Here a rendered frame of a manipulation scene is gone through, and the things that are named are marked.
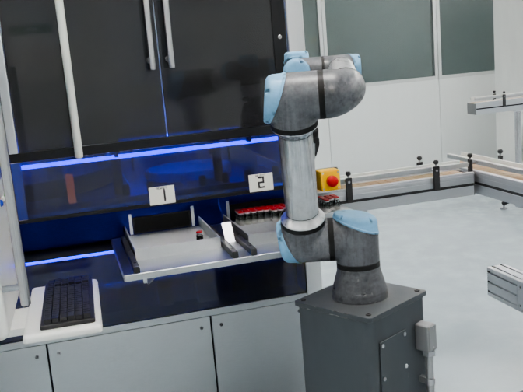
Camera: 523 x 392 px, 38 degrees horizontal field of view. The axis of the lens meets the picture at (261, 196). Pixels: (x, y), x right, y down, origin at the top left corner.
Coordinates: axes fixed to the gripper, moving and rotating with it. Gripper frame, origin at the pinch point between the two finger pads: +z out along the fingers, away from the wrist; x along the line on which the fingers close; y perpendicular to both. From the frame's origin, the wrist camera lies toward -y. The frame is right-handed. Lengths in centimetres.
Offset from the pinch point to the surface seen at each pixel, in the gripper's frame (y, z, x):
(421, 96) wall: 490, 23, -289
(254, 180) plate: 29.9, 6.5, 9.2
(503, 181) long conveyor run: 23, 18, -83
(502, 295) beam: 29, 63, -85
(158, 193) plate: 30, 7, 42
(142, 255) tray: 4, 20, 52
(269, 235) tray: 1.5, 19.2, 13.0
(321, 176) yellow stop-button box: 29.4, 8.3, -15.0
